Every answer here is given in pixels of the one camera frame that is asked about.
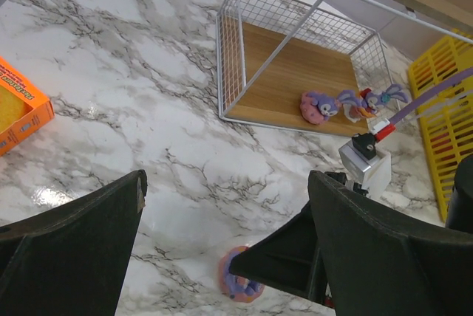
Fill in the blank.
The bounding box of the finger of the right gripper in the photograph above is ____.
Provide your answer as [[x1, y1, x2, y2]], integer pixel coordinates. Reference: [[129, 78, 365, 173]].
[[229, 203, 334, 307]]

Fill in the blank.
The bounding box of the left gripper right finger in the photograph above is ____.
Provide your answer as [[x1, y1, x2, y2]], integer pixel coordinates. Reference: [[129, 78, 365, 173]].
[[307, 171, 472, 315]]

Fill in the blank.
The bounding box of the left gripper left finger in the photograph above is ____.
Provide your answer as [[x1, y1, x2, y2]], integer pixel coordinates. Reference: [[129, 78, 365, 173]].
[[1, 170, 147, 315]]

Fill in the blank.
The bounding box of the purple bunny orange cup toy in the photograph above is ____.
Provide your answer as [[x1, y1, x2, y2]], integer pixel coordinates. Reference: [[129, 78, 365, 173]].
[[342, 83, 409, 123]]

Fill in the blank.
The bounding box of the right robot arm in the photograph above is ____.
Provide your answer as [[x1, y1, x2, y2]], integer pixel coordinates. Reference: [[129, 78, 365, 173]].
[[220, 157, 472, 315]]

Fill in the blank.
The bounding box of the yellow plastic basket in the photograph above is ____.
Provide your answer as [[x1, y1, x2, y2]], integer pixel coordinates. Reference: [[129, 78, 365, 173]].
[[408, 35, 472, 221]]

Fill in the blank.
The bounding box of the orange sponge box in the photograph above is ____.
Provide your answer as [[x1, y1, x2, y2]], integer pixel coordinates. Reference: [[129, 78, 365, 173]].
[[1, 59, 55, 154]]

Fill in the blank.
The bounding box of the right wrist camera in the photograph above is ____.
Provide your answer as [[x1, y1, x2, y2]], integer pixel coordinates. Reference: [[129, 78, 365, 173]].
[[338, 133, 392, 199]]

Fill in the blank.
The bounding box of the white wire wooden shelf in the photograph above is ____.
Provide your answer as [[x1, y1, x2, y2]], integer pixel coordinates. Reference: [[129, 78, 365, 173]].
[[216, 0, 473, 138]]

